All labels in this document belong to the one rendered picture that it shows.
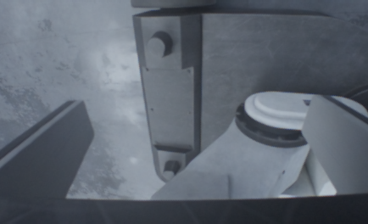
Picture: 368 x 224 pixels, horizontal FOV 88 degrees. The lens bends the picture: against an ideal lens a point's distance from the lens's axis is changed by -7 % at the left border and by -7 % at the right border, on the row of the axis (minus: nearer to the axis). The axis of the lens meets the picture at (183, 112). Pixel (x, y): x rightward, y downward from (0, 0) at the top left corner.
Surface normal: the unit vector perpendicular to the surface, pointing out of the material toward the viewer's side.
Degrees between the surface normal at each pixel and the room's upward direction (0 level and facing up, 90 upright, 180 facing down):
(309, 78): 0
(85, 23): 0
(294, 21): 0
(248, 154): 90
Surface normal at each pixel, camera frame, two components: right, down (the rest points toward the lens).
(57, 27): -0.22, 0.52
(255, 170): -0.04, -0.85
